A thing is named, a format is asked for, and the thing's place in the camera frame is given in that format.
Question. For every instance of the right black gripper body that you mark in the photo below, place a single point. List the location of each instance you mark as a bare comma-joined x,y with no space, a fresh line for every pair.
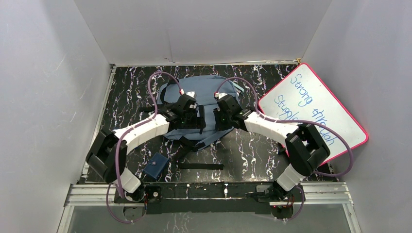
222,120

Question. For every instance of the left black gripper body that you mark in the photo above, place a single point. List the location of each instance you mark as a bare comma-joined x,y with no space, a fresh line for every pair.
196,119

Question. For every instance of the blue student backpack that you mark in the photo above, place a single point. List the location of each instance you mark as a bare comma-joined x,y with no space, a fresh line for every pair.
194,140

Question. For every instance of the navy snap wallet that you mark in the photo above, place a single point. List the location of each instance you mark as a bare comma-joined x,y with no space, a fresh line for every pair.
156,165

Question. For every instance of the teal eraser case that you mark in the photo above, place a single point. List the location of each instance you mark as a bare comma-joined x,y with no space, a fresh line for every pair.
238,88

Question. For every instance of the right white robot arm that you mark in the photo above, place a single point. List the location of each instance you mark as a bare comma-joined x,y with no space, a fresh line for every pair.
303,143

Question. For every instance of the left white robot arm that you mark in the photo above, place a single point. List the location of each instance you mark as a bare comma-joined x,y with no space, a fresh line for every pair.
109,150

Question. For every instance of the pink framed whiteboard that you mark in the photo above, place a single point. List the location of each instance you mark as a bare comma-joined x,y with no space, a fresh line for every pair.
302,95

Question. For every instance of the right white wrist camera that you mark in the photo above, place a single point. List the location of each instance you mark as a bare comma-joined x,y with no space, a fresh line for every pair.
219,96

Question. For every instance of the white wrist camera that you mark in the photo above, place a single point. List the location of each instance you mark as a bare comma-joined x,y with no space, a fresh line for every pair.
219,96
192,94

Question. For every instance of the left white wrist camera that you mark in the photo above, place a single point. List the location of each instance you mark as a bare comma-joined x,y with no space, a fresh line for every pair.
192,94

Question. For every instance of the black front rail frame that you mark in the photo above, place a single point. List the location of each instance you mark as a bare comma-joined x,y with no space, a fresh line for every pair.
216,197

